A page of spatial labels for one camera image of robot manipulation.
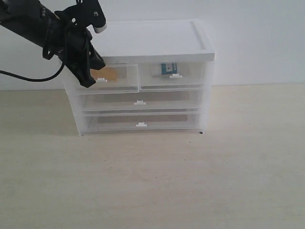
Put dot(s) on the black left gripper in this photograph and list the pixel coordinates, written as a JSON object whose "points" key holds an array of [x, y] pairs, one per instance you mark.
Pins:
{"points": [[81, 55]]}

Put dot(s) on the clear bottom wide drawer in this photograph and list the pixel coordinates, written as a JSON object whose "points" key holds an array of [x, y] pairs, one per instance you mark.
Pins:
{"points": [[167, 121]]}

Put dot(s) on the white bottle teal label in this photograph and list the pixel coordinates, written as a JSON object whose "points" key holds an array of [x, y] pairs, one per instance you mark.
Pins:
{"points": [[161, 69]]}

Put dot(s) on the clear wide drawer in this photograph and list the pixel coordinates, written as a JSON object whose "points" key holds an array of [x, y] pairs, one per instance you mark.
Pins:
{"points": [[167, 121], [141, 100]]}

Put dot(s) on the clear middle wide drawer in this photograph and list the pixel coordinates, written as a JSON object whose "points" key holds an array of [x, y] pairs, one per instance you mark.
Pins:
{"points": [[141, 100]]}

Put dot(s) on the white plastic drawer cabinet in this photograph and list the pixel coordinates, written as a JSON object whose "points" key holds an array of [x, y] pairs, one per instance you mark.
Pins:
{"points": [[141, 42]]}

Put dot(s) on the yellow cheese wedge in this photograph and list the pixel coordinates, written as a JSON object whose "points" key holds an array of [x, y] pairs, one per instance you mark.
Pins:
{"points": [[106, 73]]}

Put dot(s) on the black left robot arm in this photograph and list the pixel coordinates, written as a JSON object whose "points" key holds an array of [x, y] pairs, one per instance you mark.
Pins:
{"points": [[62, 33]]}

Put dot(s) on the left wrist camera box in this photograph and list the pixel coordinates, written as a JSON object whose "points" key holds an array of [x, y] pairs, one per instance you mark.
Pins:
{"points": [[88, 12]]}

